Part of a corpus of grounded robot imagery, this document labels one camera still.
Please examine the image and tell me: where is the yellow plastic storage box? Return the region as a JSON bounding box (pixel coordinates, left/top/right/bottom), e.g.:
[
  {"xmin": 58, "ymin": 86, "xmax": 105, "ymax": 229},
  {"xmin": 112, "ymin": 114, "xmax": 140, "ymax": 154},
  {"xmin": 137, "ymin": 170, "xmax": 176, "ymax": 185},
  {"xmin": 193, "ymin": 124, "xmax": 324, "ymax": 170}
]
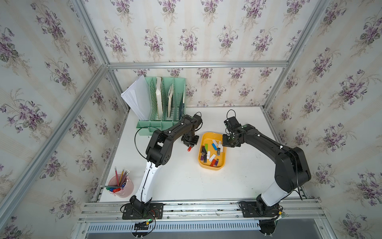
[{"xmin": 198, "ymin": 132, "xmax": 226, "ymax": 170}]

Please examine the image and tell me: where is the black oval usb drive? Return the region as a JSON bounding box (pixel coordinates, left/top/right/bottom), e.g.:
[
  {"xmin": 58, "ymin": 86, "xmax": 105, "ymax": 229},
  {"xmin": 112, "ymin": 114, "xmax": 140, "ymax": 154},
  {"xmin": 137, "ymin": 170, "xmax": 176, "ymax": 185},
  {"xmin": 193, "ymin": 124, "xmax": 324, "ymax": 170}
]
[{"xmin": 202, "ymin": 146, "xmax": 208, "ymax": 155}]

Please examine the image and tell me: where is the red rectangular usb drive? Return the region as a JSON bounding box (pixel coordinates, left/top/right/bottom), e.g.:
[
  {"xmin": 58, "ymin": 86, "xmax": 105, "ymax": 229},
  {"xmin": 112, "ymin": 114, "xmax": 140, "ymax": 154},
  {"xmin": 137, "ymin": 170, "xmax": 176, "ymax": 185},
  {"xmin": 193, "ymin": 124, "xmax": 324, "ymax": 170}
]
[{"xmin": 210, "ymin": 159, "xmax": 216, "ymax": 167}]

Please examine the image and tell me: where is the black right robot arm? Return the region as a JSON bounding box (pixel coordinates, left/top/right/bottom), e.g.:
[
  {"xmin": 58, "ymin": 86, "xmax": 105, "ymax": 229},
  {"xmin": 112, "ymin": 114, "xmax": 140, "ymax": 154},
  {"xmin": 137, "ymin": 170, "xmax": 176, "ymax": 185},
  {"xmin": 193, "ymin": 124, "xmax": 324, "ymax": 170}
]
[{"xmin": 222, "ymin": 115, "xmax": 312, "ymax": 216}]

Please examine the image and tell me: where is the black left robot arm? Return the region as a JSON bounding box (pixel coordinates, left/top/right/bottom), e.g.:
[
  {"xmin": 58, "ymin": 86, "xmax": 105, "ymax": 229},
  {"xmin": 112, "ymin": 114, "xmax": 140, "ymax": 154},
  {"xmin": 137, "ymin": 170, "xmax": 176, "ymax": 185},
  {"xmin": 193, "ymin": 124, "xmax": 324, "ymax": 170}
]
[{"xmin": 129, "ymin": 112, "xmax": 203, "ymax": 207}]

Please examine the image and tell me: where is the green desk file organizer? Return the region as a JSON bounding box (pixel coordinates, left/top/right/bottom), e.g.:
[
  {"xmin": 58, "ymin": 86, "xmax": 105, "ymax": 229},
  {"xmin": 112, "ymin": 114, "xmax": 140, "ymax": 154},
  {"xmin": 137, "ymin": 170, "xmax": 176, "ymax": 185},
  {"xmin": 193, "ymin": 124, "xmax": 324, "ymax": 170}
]
[{"xmin": 136, "ymin": 77, "xmax": 186, "ymax": 136}]

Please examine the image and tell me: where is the white paper stack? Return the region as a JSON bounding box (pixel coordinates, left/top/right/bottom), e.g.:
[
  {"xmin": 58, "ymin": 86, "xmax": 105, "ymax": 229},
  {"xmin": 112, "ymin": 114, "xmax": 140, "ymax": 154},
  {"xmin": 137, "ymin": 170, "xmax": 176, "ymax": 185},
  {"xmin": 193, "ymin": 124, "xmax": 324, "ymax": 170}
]
[{"xmin": 120, "ymin": 75, "xmax": 152, "ymax": 121}]

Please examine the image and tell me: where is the pink pen cup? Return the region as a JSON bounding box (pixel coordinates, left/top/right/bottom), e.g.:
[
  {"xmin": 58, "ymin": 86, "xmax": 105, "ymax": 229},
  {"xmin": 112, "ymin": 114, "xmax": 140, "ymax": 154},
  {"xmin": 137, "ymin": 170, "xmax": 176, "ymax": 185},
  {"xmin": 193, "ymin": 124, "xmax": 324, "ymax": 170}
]
[{"xmin": 104, "ymin": 167, "xmax": 134, "ymax": 198}]

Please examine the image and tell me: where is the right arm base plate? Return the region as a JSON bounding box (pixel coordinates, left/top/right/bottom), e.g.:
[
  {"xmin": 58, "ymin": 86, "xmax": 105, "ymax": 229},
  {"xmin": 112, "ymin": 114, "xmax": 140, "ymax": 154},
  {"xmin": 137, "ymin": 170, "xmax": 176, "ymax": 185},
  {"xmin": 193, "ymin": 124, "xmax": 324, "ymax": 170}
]
[{"xmin": 238, "ymin": 194, "xmax": 283, "ymax": 219}]

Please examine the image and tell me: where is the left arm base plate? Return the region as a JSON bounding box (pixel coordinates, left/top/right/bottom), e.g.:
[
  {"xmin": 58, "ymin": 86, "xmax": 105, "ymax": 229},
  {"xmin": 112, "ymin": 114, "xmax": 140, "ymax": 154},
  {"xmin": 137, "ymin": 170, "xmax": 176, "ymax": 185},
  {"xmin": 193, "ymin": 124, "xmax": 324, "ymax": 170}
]
[{"xmin": 120, "ymin": 195, "xmax": 164, "ymax": 220}]

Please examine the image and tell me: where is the aluminium front rail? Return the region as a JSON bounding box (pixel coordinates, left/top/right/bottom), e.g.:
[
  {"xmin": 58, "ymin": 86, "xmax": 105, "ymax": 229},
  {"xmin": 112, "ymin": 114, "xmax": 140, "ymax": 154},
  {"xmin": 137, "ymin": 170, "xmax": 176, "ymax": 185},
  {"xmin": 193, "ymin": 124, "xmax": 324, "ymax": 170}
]
[{"xmin": 78, "ymin": 198, "xmax": 326, "ymax": 223}]

